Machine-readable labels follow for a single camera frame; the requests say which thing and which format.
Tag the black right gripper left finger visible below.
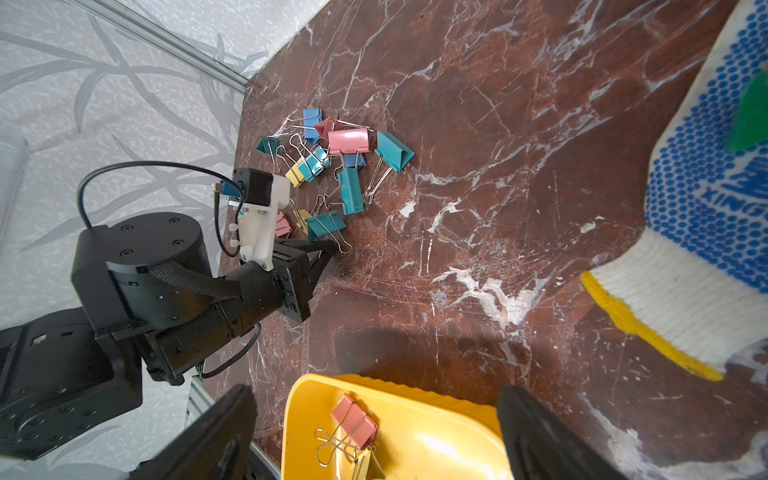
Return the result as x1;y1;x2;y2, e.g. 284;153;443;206
128;385;257;479

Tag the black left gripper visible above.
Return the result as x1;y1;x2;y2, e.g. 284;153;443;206
272;240;338;323

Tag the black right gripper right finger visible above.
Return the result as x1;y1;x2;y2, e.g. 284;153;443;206
496;385;625;480

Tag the small olive yellow binder clip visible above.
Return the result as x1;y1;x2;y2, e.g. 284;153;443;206
290;199;312;235

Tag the small pink binder clip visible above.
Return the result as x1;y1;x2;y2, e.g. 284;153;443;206
275;212;294;239

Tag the teal striped binder clip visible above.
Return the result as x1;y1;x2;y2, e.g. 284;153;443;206
289;133;331;182

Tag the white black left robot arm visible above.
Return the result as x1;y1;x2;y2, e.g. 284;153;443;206
1;212;335;460

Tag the teal upright binder clip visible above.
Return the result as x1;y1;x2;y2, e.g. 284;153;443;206
325;168;365;215

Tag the blue hidden binder clip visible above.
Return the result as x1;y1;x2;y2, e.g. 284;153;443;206
342;153;367;169

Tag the large pink binder clip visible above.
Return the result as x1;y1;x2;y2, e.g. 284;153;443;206
328;128;370;155

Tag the large teal binder clip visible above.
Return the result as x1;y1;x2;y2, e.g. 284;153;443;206
363;131;415;204

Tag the small dark green binder clip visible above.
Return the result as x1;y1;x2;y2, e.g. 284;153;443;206
257;136;281;169

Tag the yellow plastic storage tray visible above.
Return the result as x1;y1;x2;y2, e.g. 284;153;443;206
281;374;512;479

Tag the dark red binder clip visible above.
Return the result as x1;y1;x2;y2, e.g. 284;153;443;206
313;117;361;141

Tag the blue dotted white work glove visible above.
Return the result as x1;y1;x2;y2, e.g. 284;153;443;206
581;1;767;381

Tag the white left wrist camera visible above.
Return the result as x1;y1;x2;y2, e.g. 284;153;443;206
228;168;291;272

